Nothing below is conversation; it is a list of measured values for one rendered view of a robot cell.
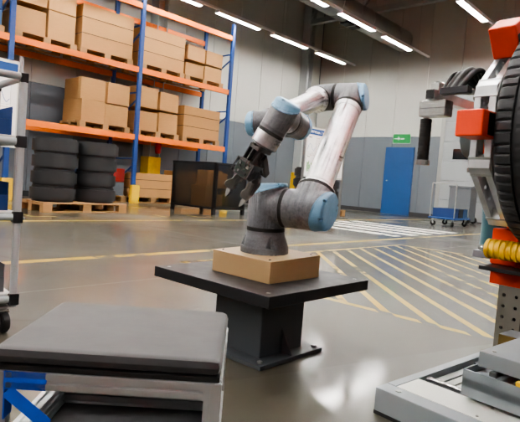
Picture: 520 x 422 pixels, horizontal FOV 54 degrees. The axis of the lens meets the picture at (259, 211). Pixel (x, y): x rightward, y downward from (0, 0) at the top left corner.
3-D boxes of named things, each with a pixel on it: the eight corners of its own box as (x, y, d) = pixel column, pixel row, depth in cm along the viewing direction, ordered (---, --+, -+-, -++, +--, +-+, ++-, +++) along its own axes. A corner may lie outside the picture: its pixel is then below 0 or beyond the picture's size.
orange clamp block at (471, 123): (497, 139, 137) (481, 135, 131) (469, 140, 143) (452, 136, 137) (500, 113, 136) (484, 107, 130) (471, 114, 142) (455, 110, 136)
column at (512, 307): (516, 359, 214) (526, 259, 212) (491, 352, 222) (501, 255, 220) (526, 355, 221) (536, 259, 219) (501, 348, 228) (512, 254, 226)
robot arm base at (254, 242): (230, 250, 199) (232, 225, 199) (255, 245, 216) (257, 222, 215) (273, 257, 190) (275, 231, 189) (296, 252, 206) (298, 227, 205)
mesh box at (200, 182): (212, 215, 941) (215, 162, 936) (168, 208, 1026) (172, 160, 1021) (244, 215, 1006) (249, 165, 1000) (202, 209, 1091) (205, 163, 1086)
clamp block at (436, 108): (444, 115, 157) (445, 97, 156) (417, 116, 163) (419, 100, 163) (452, 117, 160) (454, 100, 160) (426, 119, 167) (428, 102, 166)
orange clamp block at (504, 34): (520, 56, 141) (515, 24, 137) (491, 60, 147) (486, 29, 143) (530, 46, 145) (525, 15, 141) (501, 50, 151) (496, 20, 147)
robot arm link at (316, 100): (315, 81, 234) (239, 110, 180) (341, 81, 228) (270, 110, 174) (316, 107, 238) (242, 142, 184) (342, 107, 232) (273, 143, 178)
